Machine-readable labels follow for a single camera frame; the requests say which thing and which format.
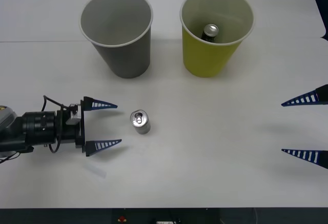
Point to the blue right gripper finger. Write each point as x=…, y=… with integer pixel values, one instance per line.
x=322, y=158
x=321, y=97

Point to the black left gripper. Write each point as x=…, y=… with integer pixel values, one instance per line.
x=68, y=134

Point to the silver drink can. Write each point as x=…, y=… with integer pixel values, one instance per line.
x=140, y=122

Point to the silver and black left arm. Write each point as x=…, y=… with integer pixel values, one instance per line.
x=36, y=126

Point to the grey plastic bin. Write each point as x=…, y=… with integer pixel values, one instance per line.
x=128, y=60

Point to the red button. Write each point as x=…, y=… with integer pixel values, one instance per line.
x=122, y=219

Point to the yellow-green plastic bin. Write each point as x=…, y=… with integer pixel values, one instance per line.
x=202, y=60

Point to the black drink can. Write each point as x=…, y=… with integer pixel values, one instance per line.
x=210, y=31

